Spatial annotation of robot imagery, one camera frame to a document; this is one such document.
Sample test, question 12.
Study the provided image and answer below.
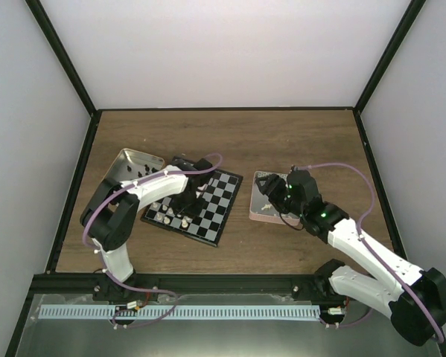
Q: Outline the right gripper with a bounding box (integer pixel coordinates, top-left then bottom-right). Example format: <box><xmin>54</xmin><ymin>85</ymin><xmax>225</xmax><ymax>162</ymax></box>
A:
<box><xmin>257</xmin><ymin>174</ymin><xmax>305</xmax><ymax>217</ymax></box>

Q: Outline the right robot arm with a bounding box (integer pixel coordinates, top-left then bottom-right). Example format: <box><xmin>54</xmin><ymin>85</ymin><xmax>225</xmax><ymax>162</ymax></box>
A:
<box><xmin>254</xmin><ymin>167</ymin><xmax>446</xmax><ymax>346</ymax></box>

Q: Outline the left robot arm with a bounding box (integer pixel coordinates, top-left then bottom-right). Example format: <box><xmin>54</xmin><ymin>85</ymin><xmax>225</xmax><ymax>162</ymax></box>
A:
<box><xmin>80</xmin><ymin>157</ymin><xmax>217</xmax><ymax>300</ymax></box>

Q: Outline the black chess pieces pile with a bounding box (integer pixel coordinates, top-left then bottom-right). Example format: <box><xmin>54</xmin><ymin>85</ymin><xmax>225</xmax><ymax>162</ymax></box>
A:
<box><xmin>124</xmin><ymin>163</ymin><xmax>159</xmax><ymax>179</ymax></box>

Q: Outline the pink tin tray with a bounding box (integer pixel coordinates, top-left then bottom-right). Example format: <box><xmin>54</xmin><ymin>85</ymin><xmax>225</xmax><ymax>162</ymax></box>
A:
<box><xmin>249</xmin><ymin>171</ymin><xmax>300</xmax><ymax>228</ymax></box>

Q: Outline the black and silver chessboard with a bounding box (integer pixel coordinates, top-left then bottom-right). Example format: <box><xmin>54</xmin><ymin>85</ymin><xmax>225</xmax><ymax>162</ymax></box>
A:
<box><xmin>140</xmin><ymin>169</ymin><xmax>243</xmax><ymax>247</ymax></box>

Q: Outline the yellow tin tray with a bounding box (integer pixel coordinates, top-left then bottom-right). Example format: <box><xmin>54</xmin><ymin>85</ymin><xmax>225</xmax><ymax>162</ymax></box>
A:
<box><xmin>104</xmin><ymin>148</ymin><xmax>165</xmax><ymax>181</ymax></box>

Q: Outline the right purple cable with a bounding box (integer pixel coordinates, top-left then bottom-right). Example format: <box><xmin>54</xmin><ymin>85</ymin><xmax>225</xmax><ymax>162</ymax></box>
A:
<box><xmin>291</xmin><ymin>161</ymin><xmax>445</xmax><ymax>344</ymax></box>

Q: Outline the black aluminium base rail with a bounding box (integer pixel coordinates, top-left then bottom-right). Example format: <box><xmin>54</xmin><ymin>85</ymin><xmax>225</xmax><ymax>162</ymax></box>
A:
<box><xmin>29</xmin><ymin>273</ymin><xmax>345</xmax><ymax>303</ymax></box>

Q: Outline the blue slotted cable duct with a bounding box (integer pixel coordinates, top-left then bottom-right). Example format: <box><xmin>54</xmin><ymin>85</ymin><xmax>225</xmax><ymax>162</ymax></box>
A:
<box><xmin>39</xmin><ymin>305</ymin><xmax>320</xmax><ymax>321</ymax></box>

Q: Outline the right black frame post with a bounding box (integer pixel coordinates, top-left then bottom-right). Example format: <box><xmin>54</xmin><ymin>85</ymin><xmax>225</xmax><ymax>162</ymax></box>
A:
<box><xmin>354</xmin><ymin>0</ymin><xmax>426</xmax><ymax>115</ymax></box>

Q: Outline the black frame post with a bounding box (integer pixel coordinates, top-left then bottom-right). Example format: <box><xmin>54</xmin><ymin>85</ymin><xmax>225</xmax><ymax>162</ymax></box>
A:
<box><xmin>25</xmin><ymin>0</ymin><xmax>97</xmax><ymax>116</ymax></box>
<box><xmin>354</xmin><ymin>0</ymin><xmax>426</xmax><ymax>115</ymax></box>

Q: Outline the left black frame post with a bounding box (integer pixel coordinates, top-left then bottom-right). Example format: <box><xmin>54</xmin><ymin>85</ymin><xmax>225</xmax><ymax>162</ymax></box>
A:
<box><xmin>25</xmin><ymin>0</ymin><xmax>97</xmax><ymax>116</ymax></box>

